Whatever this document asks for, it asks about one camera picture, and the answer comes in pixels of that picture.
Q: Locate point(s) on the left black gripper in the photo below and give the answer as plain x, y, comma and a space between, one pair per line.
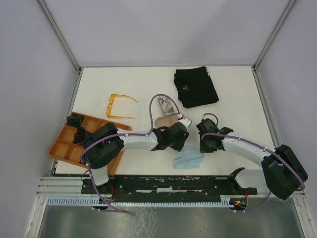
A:
179, 146

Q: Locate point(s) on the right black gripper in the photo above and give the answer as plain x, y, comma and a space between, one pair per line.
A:
203, 148

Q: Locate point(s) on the flag print glasses case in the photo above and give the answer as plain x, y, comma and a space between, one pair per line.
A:
169, 120

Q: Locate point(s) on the map print glasses case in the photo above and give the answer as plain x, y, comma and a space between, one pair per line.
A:
166, 105

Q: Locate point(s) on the orange sunglasses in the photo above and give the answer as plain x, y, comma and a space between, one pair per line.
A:
110, 104

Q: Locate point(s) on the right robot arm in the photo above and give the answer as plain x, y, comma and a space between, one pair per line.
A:
279, 171

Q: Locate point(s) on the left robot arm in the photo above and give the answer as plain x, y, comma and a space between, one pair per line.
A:
103, 145

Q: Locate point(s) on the black sunglasses in tray middle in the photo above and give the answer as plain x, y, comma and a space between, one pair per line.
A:
80, 135

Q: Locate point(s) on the black sunglasses in tray corner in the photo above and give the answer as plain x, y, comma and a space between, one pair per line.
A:
74, 120

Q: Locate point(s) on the black folded cloth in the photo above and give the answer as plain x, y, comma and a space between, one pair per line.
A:
195, 87

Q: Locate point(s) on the aluminium frame rail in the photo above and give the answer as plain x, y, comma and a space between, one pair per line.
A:
72, 186

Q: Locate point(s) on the right corner aluminium post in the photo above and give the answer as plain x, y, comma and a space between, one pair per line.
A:
274, 33

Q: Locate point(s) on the corner aluminium post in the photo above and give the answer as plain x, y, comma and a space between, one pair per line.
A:
274, 33
58, 34

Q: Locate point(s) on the left corner aluminium post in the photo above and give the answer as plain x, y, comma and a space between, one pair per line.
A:
58, 34

